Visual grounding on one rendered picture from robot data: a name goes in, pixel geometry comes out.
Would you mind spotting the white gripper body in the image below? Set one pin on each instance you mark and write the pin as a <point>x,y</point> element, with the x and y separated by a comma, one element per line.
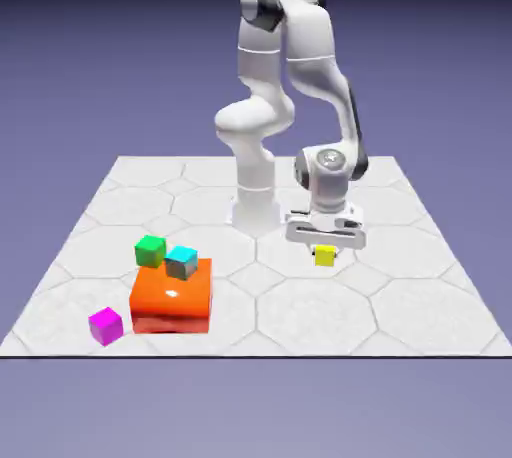
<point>352,239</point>

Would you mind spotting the small yellow cube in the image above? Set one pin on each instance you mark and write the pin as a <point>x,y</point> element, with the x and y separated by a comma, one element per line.
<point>324,256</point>

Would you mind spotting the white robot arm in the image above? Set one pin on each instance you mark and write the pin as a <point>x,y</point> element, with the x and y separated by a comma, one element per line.
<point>260,66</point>

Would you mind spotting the small cyan cube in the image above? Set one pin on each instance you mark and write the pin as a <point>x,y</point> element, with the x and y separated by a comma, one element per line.
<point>181,262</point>

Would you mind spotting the small green cube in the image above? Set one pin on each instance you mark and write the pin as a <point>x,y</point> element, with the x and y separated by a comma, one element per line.
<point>150,250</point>

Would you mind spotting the small magenta cube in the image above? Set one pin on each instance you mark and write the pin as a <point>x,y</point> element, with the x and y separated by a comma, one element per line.
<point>105,326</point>

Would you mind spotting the large orange box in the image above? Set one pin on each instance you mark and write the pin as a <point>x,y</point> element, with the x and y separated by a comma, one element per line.
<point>170,298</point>

